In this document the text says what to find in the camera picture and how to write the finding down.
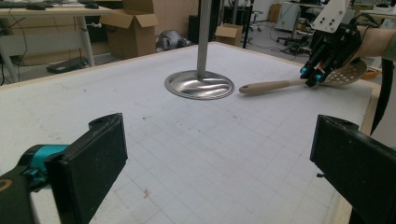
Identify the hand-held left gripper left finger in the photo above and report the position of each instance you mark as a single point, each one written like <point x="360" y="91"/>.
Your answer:
<point x="90" y="165"/>

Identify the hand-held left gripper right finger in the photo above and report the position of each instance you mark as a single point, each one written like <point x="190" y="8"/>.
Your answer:
<point x="358" y="168"/>

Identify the beige slotted spoon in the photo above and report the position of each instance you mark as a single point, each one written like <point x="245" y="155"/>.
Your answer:
<point x="267" y="87"/>

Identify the yellow tray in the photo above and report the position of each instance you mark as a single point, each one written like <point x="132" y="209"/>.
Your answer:
<point x="372" y="73"/>

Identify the black tripod stand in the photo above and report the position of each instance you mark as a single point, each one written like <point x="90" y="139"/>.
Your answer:
<point x="248" y="21"/>

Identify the small cardboard box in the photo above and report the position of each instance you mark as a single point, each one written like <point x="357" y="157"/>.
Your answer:
<point x="229" y="34"/>

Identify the flat black device on floor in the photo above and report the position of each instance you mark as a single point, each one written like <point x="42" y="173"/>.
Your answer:
<point x="67" y="65"/>

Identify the white grid mat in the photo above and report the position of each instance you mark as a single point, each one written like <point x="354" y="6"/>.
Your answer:
<point x="193" y="149"/>

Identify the metal stand pole with base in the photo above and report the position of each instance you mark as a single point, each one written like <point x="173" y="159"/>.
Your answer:
<point x="204" y="37"/>

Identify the large open cardboard box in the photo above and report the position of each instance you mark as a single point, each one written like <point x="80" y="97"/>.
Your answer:
<point x="134" y="37"/>

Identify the grey helmet-like device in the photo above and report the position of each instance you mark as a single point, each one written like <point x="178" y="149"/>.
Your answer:
<point x="171" y="40"/>

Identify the light wooden desk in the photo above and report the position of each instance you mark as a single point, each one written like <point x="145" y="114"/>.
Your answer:
<point x="62" y="11"/>

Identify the black computer mouse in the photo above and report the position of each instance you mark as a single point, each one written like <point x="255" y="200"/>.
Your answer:
<point x="91" y="5"/>

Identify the black keyboard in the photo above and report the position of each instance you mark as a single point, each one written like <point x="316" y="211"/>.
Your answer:
<point x="15" y="4"/>

